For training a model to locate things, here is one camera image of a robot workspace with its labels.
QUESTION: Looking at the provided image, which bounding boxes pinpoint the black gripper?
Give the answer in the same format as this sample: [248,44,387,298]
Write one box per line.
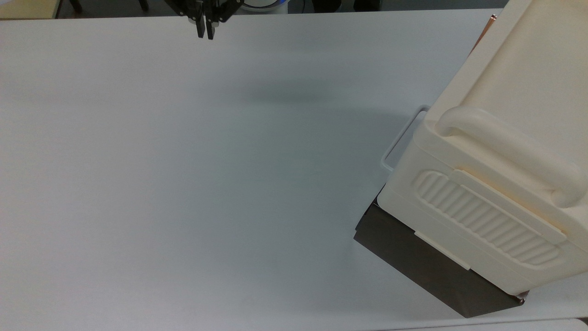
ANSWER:
[164,0,245,41]

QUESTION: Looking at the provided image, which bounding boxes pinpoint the cream plastic cabinet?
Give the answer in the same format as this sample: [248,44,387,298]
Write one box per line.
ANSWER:
[376,0,588,296]

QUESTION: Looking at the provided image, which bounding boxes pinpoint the white blue round object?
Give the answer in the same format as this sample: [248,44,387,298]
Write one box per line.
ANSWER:
[239,0,290,14]

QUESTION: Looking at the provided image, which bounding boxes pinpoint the light wooden desk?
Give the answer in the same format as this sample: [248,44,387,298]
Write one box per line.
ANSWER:
[0,0,62,20]

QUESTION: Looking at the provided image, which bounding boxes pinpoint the dark brown base box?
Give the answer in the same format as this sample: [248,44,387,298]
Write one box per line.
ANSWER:
[353,185,530,319]

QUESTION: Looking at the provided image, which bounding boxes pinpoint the white wire handle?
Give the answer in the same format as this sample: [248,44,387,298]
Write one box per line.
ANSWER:
[379,104,431,172]

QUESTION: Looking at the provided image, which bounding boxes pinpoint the copper door handle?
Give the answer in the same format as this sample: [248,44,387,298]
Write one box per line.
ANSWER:
[468,14,498,57]

